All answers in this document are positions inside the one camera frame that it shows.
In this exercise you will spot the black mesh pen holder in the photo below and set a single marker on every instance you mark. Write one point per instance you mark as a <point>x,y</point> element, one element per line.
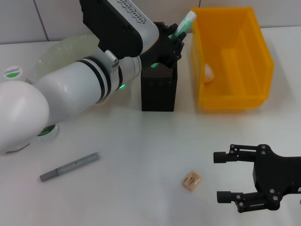
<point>158,94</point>

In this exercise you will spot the white paper ball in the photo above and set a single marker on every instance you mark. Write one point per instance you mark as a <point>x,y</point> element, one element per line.
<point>208,74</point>

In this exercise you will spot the green glass fruit plate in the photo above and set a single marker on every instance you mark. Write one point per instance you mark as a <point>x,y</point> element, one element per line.
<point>65,49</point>

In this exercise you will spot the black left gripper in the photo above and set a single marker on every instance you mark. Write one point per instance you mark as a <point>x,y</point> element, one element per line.
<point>162,49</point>

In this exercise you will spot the green utility knife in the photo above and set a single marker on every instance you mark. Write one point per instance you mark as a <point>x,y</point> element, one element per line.
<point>185,23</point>

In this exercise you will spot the small beige eraser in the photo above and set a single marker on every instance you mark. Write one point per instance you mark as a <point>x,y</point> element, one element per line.
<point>191,180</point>

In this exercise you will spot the yellow plastic bin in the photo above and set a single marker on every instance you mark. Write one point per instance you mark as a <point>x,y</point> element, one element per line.
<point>235,70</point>

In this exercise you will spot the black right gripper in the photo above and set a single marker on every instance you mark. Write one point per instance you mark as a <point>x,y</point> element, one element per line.
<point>275,174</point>

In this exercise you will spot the clear green-label water bottle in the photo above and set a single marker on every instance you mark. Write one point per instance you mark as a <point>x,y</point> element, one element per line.
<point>13,73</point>

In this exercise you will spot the silver marker pen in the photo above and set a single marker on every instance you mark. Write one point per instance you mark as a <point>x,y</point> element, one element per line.
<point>70,166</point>

